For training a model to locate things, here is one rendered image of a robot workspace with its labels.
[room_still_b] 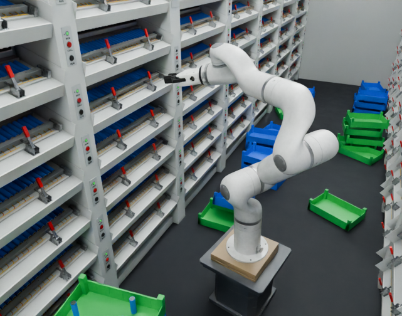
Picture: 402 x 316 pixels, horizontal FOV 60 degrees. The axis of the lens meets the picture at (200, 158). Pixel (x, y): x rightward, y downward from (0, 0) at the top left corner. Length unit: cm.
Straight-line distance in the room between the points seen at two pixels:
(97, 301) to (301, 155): 81
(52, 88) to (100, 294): 70
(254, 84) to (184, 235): 128
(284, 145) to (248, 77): 29
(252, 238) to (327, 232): 89
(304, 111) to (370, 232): 152
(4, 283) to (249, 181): 91
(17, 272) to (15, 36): 76
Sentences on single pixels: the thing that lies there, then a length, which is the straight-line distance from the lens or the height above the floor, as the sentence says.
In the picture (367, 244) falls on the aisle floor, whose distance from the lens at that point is 237.
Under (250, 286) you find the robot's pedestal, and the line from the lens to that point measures 157.
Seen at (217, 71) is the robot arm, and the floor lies 112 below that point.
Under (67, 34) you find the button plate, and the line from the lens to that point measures 125.
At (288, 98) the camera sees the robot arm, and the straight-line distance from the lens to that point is 106.
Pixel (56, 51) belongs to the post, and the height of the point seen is 122.
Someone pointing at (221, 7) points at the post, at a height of 121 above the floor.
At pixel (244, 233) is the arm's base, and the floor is 46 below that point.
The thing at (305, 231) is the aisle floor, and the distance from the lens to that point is 233.
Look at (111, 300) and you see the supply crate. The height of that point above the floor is 48.
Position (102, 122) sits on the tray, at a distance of 143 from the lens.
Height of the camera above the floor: 146
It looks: 29 degrees down
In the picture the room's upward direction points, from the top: straight up
